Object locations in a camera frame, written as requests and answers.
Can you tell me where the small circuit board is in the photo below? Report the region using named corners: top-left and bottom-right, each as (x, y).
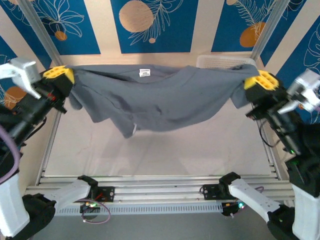
top-left (220, 200), bottom-right (247, 219)
top-left (79, 202), bottom-right (101, 215)

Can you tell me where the aluminium frame post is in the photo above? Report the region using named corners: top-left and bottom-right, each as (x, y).
top-left (18, 0), bottom-right (65, 67)
top-left (250, 0), bottom-right (292, 61)

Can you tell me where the grey slotted cable duct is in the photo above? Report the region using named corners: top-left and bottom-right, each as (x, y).
top-left (53, 202), bottom-right (224, 216)

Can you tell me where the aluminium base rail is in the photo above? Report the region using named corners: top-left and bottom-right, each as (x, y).
top-left (24, 174), bottom-right (296, 204)

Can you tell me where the thin black gripper wire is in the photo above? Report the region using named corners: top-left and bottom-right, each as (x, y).
top-left (258, 119), bottom-right (282, 148)

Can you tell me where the white perforated plastic basket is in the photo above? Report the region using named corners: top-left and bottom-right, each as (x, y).
top-left (196, 54), bottom-right (258, 70)

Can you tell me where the grey t-shirt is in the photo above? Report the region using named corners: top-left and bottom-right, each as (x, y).
top-left (65, 63), bottom-right (260, 140)

